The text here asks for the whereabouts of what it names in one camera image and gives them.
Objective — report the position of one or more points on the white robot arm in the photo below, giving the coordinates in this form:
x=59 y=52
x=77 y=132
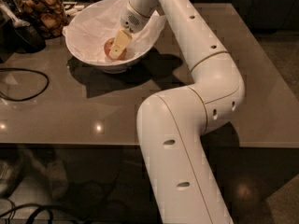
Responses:
x=170 y=123

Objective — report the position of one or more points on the small white items behind bowl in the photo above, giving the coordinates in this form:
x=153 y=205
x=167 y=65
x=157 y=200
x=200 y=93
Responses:
x=72 y=8

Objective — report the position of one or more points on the red apple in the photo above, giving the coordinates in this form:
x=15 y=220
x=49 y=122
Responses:
x=107 y=49

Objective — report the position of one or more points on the white shoe under table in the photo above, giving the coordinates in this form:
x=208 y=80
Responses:
x=56 y=174

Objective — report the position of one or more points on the black round device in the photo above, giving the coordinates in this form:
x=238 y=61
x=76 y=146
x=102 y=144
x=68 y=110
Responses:
x=27 y=36

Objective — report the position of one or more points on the white ceramic bowl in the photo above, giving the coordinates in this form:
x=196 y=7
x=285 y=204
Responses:
x=84 y=52

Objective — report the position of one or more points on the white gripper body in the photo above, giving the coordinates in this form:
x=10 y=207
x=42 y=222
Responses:
x=131 y=19

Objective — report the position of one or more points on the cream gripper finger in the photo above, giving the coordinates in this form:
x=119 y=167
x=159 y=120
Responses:
x=119 y=44

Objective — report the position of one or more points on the glass jar of dried chips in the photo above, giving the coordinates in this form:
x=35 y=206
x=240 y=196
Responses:
x=48 y=15

